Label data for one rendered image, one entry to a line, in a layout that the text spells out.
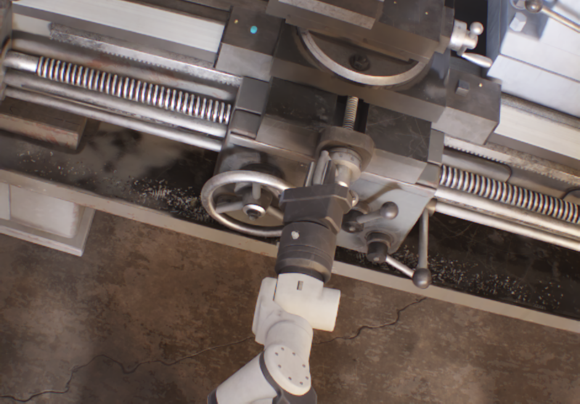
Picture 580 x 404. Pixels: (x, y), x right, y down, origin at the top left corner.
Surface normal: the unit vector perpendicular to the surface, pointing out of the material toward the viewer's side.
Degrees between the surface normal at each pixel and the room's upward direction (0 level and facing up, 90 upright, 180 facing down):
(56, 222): 90
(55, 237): 0
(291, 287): 9
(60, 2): 36
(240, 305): 0
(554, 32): 66
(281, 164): 90
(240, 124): 0
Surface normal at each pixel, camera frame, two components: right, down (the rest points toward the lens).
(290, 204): -0.41, -0.55
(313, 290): 0.07, -0.53
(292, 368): 0.68, -0.61
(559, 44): -0.07, 0.55
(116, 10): 0.08, 0.08
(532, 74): -0.17, 0.83
